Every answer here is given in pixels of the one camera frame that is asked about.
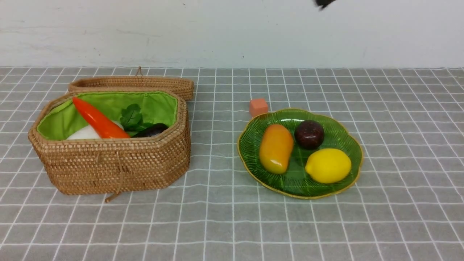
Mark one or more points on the orange yellow mango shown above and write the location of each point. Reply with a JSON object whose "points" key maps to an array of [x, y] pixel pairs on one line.
{"points": [[276, 148]]}

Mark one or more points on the dark red passion fruit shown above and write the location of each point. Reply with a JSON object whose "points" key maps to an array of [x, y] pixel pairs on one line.
{"points": [[309, 135]]}

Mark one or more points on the yellow lemon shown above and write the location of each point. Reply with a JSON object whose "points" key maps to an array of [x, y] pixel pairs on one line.
{"points": [[328, 165]]}

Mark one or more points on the orange carrot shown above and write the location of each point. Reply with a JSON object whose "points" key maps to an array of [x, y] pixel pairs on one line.
{"points": [[103, 126]]}

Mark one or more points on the white radish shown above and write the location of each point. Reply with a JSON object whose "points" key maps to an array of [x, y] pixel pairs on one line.
{"points": [[87, 132]]}

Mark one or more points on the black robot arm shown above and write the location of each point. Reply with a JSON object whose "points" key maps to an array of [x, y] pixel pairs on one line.
{"points": [[322, 4]]}

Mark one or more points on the small orange cube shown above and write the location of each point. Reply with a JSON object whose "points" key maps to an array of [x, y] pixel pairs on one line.
{"points": [[258, 107]]}

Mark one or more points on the woven rattan basket lid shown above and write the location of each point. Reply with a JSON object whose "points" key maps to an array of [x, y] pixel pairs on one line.
{"points": [[184, 88]]}

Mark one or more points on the dark purple eggplant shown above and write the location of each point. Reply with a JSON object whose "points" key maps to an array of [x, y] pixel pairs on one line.
{"points": [[151, 131]]}

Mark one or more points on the green leaf-shaped plate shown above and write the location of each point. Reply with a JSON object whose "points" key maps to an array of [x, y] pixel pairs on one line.
{"points": [[295, 182]]}

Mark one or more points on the green leafy vegetable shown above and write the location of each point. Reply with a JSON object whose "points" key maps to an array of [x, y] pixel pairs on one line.
{"points": [[132, 119]]}

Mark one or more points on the woven rattan basket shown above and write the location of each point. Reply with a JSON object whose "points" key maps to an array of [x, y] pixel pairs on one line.
{"points": [[112, 166]]}

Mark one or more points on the grey checked tablecloth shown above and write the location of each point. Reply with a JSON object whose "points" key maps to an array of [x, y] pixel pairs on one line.
{"points": [[406, 206]]}

